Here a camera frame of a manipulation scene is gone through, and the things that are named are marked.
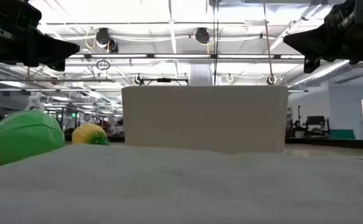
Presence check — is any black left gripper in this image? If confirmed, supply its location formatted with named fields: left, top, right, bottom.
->
left=0, top=0, right=80, bottom=72

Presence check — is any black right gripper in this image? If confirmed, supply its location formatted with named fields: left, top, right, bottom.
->
left=283, top=0, right=363, bottom=74

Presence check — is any yellow toy lemon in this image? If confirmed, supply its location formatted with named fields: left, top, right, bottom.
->
left=71, top=123, right=110, bottom=146

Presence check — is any green toy pepper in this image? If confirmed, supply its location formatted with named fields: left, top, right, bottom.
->
left=0, top=110, right=66, bottom=168

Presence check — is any translucent white tupperware container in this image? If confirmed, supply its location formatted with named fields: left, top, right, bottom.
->
left=121, top=85, right=290, bottom=154

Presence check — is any white robot figure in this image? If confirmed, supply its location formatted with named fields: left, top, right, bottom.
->
left=24, top=91, right=45, bottom=111

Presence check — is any black round ceiling fixture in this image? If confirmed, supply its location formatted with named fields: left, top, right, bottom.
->
left=95, top=27, right=120, bottom=54
left=194, top=27, right=211, bottom=45

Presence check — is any green panel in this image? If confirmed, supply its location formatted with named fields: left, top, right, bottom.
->
left=329, top=129, right=356, bottom=140

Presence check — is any black ceiling bar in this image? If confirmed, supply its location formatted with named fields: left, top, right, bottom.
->
left=139, top=77, right=189, bottom=86

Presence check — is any white square column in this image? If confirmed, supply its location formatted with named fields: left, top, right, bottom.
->
left=189, top=63, right=214, bottom=86

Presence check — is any grey cloth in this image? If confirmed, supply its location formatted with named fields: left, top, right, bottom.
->
left=0, top=143, right=363, bottom=224

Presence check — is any yellow cable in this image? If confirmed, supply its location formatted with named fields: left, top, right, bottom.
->
left=263, top=0, right=277, bottom=85

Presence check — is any black hanging cable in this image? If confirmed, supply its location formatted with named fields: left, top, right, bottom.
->
left=212, top=0, right=220, bottom=86

